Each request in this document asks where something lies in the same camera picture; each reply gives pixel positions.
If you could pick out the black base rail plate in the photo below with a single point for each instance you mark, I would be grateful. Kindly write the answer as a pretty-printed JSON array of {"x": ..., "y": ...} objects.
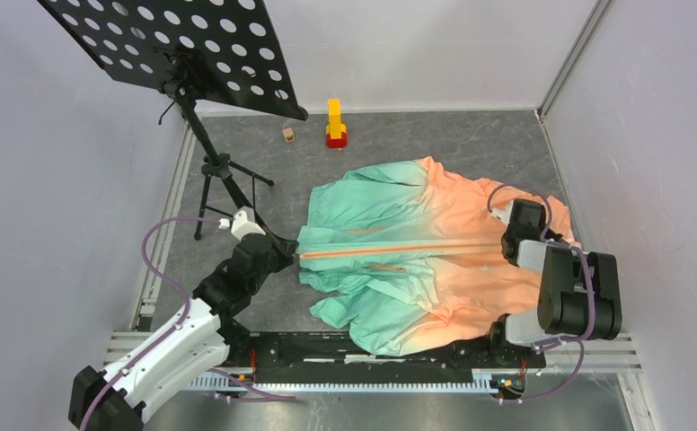
[{"x": 332, "y": 357}]

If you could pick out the green and orange jacket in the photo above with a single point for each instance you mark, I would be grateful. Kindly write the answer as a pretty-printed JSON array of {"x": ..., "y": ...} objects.
[{"x": 408, "y": 257}]

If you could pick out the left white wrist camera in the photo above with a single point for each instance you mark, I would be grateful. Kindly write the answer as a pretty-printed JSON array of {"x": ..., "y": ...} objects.
[{"x": 241, "y": 224}]

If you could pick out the yellow block tower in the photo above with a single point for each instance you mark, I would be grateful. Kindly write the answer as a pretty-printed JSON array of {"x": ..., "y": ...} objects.
[{"x": 335, "y": 126}]

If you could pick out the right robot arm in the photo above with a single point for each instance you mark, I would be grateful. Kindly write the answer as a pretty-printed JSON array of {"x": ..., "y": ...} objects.
[{"x": 579, "y": 294}]

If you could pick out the white toothed cable duct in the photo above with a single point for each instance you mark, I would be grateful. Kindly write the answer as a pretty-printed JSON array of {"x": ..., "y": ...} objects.
[{"x": 477, "y": 384}]

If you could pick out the black perforated music stand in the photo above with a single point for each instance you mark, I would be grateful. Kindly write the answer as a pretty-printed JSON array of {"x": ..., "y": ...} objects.
[{"x": 189, "y": 51}]

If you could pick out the red cylinder block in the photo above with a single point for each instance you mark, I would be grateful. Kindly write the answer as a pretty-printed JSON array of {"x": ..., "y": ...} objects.
[{"x": 336, "y": 142}]

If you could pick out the small wooden cube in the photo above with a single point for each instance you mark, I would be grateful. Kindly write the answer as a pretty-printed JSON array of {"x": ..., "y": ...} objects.
[{"x": 289, "y": 135}]

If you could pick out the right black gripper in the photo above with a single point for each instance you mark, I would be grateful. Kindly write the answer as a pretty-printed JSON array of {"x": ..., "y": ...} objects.
[{"x": 553, "y": 235}]

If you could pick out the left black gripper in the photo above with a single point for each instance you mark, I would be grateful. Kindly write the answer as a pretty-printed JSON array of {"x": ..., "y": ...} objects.
[{"x": 284, "y": 249}]

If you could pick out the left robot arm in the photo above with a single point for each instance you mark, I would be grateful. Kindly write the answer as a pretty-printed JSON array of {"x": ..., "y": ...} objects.
[{"x": 125, "y": 394}]

